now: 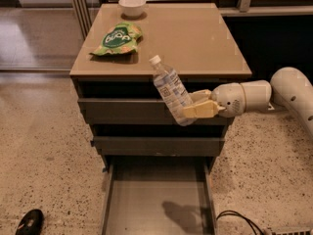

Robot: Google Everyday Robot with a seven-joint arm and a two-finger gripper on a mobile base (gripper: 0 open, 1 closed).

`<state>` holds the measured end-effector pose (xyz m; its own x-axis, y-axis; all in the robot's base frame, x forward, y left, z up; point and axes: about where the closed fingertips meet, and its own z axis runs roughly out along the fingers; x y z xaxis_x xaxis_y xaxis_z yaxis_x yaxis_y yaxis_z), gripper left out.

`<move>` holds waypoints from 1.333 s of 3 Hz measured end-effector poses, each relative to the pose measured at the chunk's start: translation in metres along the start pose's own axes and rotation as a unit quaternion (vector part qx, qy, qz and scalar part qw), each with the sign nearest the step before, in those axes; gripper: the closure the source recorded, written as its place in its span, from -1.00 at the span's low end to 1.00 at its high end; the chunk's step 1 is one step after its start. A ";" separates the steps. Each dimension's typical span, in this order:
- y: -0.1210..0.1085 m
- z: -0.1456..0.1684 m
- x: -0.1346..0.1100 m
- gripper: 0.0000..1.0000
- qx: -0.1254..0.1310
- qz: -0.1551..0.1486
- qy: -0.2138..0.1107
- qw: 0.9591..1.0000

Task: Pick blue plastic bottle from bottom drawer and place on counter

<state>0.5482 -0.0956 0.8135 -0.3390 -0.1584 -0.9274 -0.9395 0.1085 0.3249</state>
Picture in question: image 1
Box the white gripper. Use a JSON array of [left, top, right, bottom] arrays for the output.
[[182, 83, 246, 118]]

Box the clear plastic water bottle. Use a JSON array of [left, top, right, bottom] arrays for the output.
[[149, 55, 195, 126]]

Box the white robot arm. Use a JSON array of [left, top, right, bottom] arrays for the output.
[[182, 67, 313, 137]]

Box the grey drawer cabinet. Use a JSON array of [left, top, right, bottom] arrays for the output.
[[70, 3, 251, 165]]

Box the grey middle drawer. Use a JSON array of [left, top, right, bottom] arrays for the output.
[[93, 136, 225, 157]]

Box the grey open bottom drawer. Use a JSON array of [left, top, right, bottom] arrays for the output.
[[101, 160, 218, 235]]

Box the grey top drawer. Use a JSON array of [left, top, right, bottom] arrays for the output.
[[77, 97, 243, 126]]

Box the green snack bag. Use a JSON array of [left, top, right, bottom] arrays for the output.
[[91, 22, 143, 57]]

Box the white ceramic bowl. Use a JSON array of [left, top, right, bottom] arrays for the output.
[[118, 0, 146, 18]]

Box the white floor vent grille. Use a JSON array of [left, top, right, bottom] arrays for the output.
[[264, 226, 313, 235]]

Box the black shoe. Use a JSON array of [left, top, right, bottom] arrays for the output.
[[15, 209, 44, 235]]

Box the black cable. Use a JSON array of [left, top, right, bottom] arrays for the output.
[[216, 210, 266, 235]]

